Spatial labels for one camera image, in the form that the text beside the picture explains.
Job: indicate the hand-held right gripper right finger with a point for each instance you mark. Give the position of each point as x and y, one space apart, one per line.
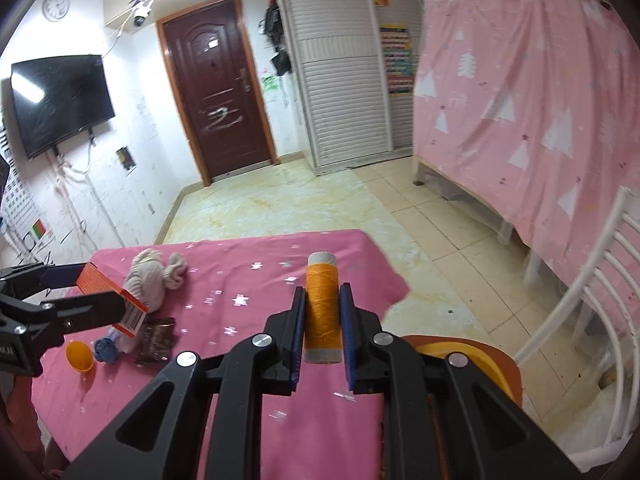
348 340

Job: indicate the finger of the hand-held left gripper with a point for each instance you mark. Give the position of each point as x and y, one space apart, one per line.
92 310
55 276

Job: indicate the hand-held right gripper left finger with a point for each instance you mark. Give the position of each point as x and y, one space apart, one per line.
298 340

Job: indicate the orange cardboard box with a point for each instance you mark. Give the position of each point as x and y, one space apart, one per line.
107 282

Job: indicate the blue round cap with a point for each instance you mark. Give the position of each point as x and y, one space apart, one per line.
106 351

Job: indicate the orange thread spool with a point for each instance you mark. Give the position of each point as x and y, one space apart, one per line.
321 300

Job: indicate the small orange cup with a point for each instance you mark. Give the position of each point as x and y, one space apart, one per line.
80 357

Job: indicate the beige knitted sock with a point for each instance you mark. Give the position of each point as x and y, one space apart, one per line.
150 277

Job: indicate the brown snack wrapper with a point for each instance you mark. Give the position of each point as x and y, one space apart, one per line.
156 342

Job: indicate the orange waste bin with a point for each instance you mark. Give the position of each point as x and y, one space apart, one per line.
470 355

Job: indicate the person's left forearm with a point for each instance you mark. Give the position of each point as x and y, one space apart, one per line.
20 420

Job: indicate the red green colour card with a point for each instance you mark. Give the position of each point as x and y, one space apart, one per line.
40 230

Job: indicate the pink star tablecloth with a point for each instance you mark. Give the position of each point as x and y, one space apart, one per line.
240 280

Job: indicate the eye chart poster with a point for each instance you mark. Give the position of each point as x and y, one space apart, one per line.
12 185

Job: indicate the dark brown door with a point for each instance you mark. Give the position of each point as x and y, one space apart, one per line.
217 90

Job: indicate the white metal chair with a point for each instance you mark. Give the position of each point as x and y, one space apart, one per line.
595 285

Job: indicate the white louvred wardrobe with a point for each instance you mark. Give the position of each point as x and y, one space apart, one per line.
345 70

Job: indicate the small black hanging bag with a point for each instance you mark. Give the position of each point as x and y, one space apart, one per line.
281 62

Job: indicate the colourful grid poster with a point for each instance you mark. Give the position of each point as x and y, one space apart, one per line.
398 60

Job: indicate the pink tree print curtain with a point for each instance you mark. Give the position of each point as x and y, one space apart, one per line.
525 100

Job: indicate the open wall socket box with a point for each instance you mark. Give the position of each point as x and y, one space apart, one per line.
126 160

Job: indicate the black wall television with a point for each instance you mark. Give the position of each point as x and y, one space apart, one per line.
62 102

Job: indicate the white wall clock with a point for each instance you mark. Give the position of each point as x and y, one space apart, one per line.
56 6

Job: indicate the white security camera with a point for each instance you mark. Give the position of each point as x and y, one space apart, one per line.
141 14

